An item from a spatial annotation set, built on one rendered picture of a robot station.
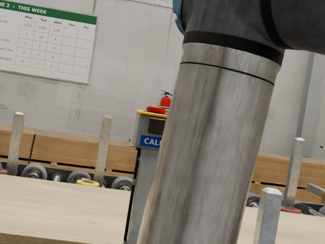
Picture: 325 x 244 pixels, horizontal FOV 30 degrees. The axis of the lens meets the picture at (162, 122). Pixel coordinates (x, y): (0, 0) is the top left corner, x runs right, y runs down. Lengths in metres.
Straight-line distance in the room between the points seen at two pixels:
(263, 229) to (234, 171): 0.61
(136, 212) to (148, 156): 0.11
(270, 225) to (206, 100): 0.64
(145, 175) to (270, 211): 0.26
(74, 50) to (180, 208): 7.69
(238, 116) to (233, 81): 0.04
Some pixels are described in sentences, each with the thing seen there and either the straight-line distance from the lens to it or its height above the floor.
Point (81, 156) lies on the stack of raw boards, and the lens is 7.10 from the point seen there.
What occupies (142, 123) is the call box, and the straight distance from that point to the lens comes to 1.15.
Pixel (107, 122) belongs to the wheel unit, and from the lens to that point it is 2.26.
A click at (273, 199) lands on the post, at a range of 1.24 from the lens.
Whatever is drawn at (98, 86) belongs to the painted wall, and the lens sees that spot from 8.34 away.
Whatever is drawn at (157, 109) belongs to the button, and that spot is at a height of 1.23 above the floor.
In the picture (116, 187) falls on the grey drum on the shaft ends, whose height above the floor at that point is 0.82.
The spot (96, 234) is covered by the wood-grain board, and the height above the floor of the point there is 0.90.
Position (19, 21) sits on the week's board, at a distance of 8.33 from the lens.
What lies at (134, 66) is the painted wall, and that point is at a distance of 8.39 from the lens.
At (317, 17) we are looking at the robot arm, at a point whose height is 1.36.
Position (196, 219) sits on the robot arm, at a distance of 0.64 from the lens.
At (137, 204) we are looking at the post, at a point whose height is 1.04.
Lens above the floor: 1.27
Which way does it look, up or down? 3 degrees down
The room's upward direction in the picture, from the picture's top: 9 degrees clockwise
